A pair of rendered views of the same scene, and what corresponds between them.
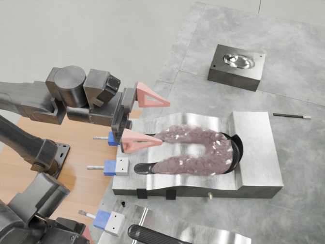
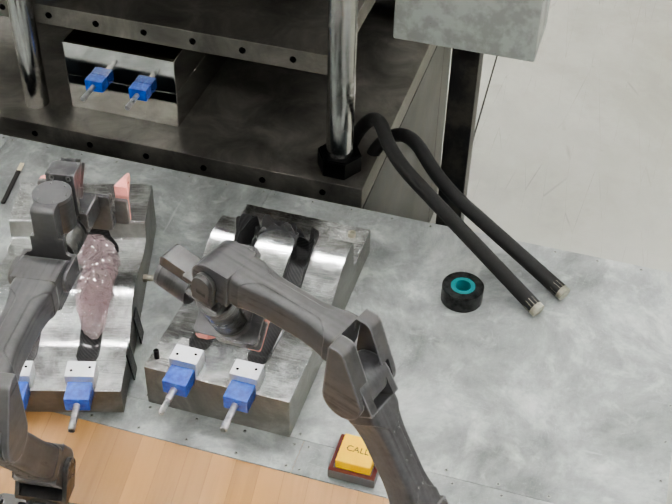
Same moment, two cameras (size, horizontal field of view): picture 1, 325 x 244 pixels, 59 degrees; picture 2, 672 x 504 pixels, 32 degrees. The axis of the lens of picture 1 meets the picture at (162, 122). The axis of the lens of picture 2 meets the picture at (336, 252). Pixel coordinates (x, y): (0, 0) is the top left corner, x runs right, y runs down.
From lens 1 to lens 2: 1.61 m
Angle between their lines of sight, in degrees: 58
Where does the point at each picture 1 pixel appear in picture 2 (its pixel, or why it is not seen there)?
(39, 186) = (178, 255)
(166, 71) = not seen: outside the picture
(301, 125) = (34, 176)
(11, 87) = (19, 296)
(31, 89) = (27, 275)
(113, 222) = (187, 355)
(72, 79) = (56, 189)
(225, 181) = (130, 250)
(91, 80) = (64, 171)
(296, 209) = (176, 204)
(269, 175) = (134, 195)
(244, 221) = not seen: hidden behind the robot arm
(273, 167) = not seen: hidden behind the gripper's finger
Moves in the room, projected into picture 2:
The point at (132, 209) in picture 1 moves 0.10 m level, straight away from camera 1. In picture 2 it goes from (165, 346) to (108, 361)
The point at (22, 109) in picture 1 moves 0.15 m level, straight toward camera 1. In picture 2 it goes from (56, 291) to (145, 245)
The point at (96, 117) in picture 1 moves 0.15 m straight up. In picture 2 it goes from (91, 213) to (78, 131)
